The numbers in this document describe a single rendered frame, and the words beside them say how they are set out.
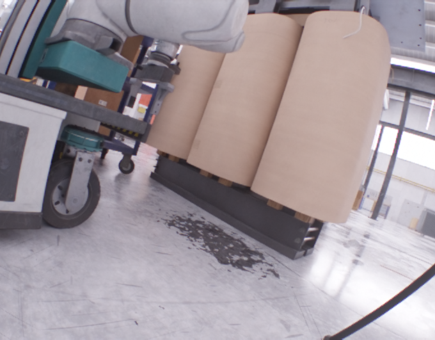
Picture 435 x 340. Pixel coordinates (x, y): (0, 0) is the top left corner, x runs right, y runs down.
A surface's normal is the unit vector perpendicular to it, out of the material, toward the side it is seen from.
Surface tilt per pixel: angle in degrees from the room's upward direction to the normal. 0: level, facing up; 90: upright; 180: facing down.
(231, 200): 90
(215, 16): 128
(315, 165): 90
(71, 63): 90
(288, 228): 90
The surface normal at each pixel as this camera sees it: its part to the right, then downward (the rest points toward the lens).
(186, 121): 0.09, 0.11
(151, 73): -0.50, -0.11
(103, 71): 0.80, 0.32
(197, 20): -0.09, 0.78
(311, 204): -0.27, -0.03
